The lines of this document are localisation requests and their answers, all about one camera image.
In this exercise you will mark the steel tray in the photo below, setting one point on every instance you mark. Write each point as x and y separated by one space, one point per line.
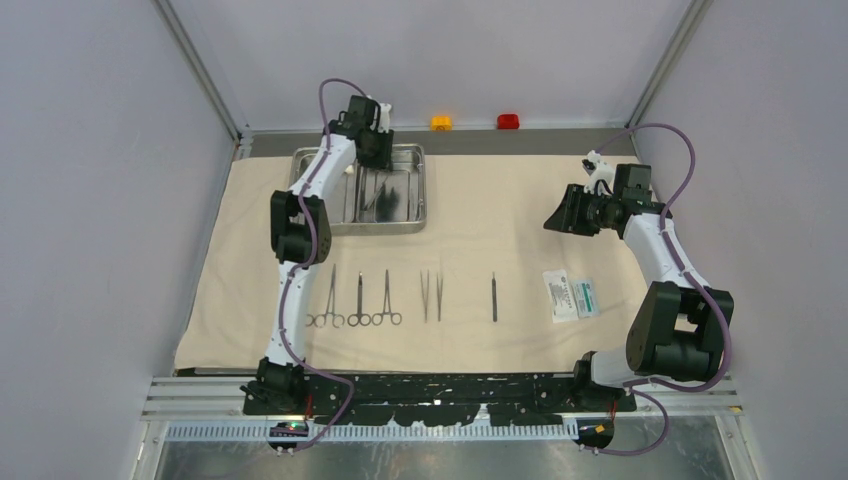
406 179
340 204

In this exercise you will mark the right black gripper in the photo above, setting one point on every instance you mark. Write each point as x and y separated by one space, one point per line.
565 217

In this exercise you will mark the long steel forceps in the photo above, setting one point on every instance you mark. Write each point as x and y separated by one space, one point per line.
329 316

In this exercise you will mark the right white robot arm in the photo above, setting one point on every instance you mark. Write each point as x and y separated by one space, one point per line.
679 337

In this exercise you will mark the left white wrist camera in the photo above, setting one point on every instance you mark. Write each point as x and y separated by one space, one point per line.
384 117

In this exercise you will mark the yellow button block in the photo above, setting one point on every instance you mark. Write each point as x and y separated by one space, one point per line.
441 123

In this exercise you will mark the green white packet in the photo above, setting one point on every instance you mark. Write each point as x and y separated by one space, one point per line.
585 298

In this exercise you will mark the steel scalpel handle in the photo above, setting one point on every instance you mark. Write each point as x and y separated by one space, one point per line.
494 298

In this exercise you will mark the wire mesh steel basket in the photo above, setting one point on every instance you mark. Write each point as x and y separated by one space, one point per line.
397 228

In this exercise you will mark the beige cloth wrap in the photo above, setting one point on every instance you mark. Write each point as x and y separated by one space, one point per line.
485 214

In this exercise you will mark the white sterile pouch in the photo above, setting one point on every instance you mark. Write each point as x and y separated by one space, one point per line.
561 298

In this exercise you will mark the left steel tray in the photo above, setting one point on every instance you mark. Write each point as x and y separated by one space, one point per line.
340 204

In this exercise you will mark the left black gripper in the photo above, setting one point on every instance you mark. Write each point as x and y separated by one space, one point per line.
384 160

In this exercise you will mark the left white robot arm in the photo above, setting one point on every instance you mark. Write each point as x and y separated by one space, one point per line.
301 239

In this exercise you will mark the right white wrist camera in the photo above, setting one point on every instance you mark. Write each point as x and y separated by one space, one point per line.
601 174

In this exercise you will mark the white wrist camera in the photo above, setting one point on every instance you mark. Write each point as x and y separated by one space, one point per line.
384 117
601 174

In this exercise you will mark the short steel scissors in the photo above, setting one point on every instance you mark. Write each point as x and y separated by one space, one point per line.
359 318

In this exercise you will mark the red button block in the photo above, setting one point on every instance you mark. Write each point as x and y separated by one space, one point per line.
508 121

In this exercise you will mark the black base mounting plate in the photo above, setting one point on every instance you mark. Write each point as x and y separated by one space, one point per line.
512 399

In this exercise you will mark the right steel tray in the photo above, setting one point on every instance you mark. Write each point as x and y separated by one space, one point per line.
406 179

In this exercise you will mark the steel tweezers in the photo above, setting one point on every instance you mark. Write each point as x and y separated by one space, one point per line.
439 295
380 196
425 292

